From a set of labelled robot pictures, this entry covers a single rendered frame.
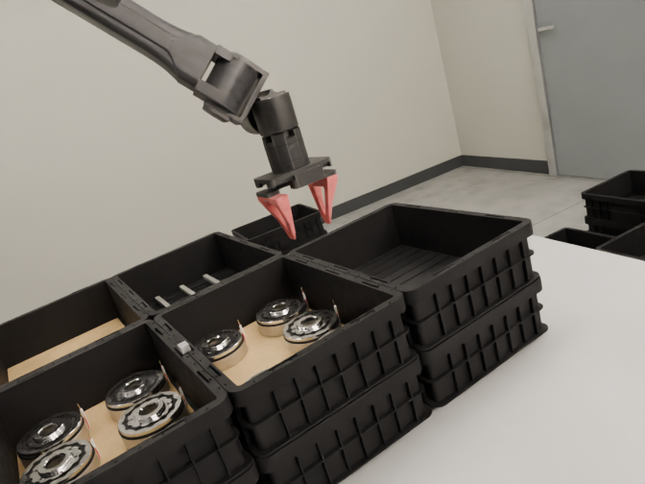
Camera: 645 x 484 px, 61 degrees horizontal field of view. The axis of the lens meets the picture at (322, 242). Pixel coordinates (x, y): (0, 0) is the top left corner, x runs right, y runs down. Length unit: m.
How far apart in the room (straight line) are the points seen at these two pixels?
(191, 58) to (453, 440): 0.67
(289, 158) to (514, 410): 0.53
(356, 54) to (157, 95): 1.61
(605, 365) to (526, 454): 0.24
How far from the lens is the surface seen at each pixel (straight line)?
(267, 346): 1.04
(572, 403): 0.96
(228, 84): 0.76
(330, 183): 0.81
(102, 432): 1.01
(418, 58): 4.99
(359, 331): 0.80
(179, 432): 0.73
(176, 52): 0.76
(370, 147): 4.72
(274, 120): 0.78
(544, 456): 0.88
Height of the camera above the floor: 1.29
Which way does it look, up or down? 18 degrees down
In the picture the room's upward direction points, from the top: 17 degrees counter-clockwise
